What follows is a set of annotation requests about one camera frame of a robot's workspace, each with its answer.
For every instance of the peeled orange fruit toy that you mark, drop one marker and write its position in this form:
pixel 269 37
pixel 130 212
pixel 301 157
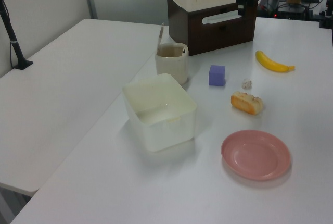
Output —
pixel 245 104

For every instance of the purple foam cube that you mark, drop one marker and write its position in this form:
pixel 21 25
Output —
pixel 216 76

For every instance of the pink plastic plate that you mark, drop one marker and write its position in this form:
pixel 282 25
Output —
pixel 256 156

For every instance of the white paper ball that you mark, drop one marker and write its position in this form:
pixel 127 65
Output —
pixel 246 84

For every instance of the white open plastic bin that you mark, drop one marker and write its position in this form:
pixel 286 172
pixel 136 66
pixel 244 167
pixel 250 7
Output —
pixel 169 135

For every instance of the yellow toy banana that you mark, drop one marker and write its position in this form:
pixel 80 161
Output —
pixel 270 64

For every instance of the black clamped camera stand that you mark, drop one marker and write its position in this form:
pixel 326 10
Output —
pixel 13 41

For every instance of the dark brown drawer box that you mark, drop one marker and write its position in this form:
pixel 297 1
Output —
pixel 208 36

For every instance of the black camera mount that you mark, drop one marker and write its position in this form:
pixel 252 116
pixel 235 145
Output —
pixel 326 15

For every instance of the cream trash can with lid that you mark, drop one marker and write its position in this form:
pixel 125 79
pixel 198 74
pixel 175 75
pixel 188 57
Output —
pixel 171 70

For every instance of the black electronics box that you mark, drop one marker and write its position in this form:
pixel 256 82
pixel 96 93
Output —
pixel 294 11

